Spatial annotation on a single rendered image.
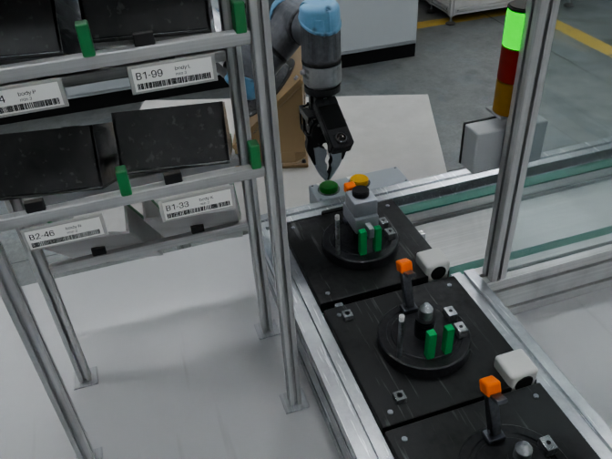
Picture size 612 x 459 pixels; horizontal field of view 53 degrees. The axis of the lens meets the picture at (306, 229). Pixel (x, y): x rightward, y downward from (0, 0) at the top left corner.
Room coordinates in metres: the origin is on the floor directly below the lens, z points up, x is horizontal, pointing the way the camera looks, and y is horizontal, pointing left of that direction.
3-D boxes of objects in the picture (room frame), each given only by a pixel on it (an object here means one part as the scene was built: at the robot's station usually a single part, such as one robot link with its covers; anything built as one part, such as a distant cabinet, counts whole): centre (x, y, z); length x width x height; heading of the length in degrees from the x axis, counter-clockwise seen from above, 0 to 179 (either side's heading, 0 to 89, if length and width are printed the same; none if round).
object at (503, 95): (0.82, -0.31, 1.28); 0.05 x 0.05 x 0.05
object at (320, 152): (1.12, -0.03, 1.03); 0.06 x 0.03 x 0.09; 16
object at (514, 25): (0.82, -0.31, 1.38); 0.05 x 0.05 x 0.05
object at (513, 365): (0.64, -0.17, 1.01); 0.24 x 0.24 x 0.13; 16
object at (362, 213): (0.88, -0.10, 1.06); 0.08 x 0.04 x 0.07; 16
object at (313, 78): (1.12, -0.05, 1.21); 0.08 x 0.08 x 0.05
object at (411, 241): (0.88, -0.10, 0.96); 0.24 x 0.24 x 0.02; 16
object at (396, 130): (1.45, 0.08, 0.84); 0.90 x 0.70 x 0.03; 85
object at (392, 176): (1.11, -0.12, 0.93); 0.21 x 0.07 x 0.06; 106
